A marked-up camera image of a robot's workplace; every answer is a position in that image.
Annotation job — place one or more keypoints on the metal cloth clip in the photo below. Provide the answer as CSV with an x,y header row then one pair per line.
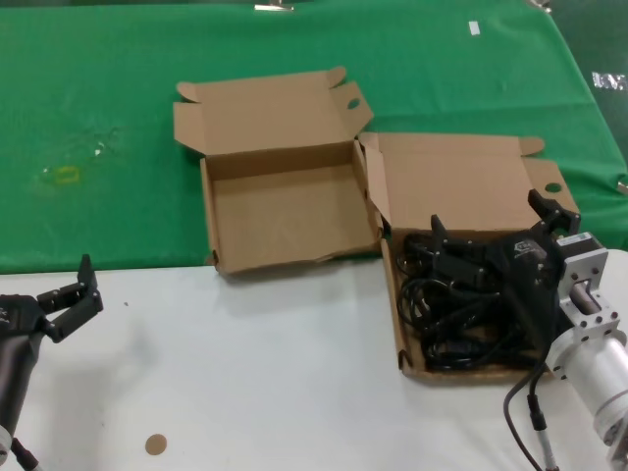
x,y
275,7
539,3
623,186

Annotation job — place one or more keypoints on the round brown cardboard disc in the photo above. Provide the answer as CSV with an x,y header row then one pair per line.
x,y
156,444

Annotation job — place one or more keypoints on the white tape label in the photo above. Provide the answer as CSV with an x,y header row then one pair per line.
x,y
473,28

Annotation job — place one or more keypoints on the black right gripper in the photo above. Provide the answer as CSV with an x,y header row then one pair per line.
x,y
527,275

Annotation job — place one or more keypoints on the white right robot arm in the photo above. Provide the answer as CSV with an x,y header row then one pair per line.
x,y
598,363

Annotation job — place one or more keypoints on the green table cloth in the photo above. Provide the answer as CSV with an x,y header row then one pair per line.
x,y
98,73

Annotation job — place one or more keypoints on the clear tape scraps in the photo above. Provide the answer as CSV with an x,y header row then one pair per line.
x,y
100,144

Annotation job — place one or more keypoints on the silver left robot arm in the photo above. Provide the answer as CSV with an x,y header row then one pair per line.
x,y
4,439

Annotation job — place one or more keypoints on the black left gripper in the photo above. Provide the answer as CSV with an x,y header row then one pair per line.
x,y
19,333

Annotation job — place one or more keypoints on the open brown cardboard box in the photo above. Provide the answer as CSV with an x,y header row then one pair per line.
x,y
456,181
284,216

